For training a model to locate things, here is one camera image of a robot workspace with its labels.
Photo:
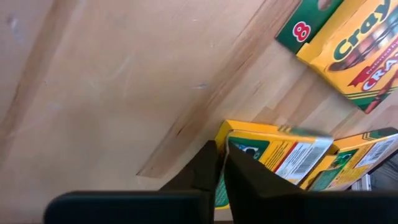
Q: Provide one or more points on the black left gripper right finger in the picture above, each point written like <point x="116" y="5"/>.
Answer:
<point x="248" y="183"/>

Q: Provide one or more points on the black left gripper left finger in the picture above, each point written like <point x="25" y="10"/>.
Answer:
<point x="202" y="171"/>

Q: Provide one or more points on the yellow green crayon box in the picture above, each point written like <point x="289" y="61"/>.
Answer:
<point x="348" y="53"/>
<point x="351" y="161"/>
<point x="280" y="149"/>

